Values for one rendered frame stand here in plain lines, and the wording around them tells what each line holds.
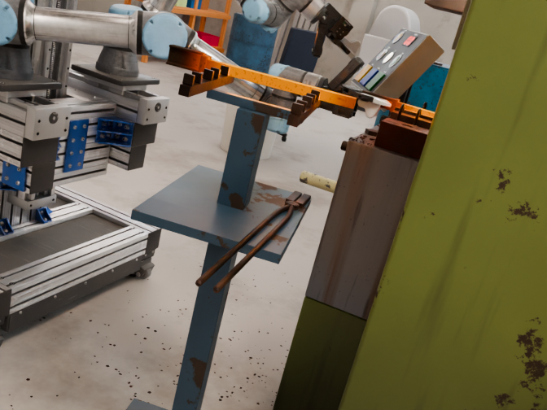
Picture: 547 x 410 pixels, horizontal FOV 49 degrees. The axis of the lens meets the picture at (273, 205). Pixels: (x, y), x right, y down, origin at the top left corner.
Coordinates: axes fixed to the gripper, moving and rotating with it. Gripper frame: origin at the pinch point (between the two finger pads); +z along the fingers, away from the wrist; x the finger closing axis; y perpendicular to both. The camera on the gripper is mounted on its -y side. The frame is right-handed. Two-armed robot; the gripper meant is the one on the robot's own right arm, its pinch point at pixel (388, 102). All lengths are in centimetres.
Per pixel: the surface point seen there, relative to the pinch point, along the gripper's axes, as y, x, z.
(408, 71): -6.8, -40.9, -3.0
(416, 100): 25, -270, -22
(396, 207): 21.6, 22.1, 13.1
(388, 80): -2.2, -38.6, -7.9
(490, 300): 26, 49, 38
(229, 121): 77, -252, -149
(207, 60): -2, 44, -35
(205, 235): 25, 71, -15
